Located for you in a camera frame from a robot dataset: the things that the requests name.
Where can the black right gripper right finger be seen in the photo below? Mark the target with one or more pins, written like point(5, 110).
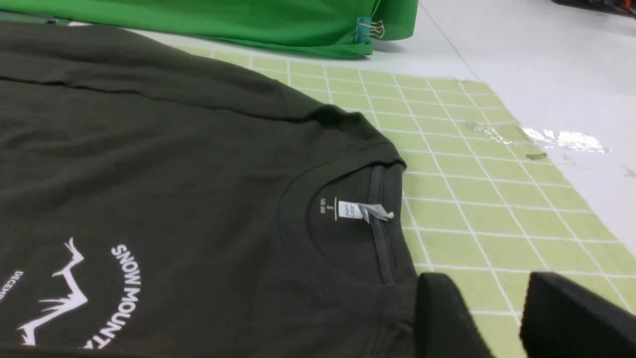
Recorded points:
point(562, 319)

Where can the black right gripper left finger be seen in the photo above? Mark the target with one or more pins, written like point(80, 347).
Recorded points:
point(444, 327)

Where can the dark gray long-sleeved shirt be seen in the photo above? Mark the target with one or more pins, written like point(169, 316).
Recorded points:
point(158, 204)

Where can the light green checkered mat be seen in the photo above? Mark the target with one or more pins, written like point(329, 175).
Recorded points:
point(479, 204)

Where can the clear adhesive tape strip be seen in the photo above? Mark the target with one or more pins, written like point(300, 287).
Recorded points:
point(539, 142)

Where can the blue binder clip lower right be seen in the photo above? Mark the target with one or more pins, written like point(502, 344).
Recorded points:
point(366, 29)

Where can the green backdrop cloth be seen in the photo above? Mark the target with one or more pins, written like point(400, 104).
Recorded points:
point(316, 28)

